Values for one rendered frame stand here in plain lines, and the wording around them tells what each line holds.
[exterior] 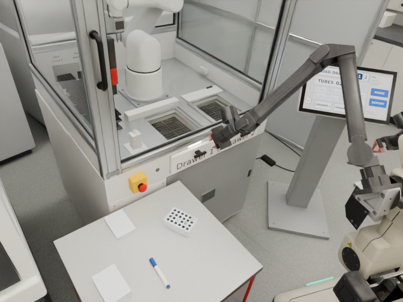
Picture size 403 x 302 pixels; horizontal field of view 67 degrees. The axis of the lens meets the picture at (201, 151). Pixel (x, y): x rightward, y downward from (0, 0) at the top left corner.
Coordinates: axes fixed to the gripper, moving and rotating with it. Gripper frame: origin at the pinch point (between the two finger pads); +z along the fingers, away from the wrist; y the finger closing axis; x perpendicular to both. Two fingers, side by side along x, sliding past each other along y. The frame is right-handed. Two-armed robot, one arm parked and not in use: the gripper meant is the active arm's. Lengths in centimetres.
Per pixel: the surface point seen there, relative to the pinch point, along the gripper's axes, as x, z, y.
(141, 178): 34.7, 9.8, -1.4
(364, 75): -101, -24, 0
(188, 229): 27.5, 4.8, -29.6
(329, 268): -73, 44, -105
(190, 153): 6.5, 10.9, 1.1
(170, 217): 29.9, 10.6, -21.8
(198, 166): -1.4, 23.1, -5.5
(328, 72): -87, -14, 11
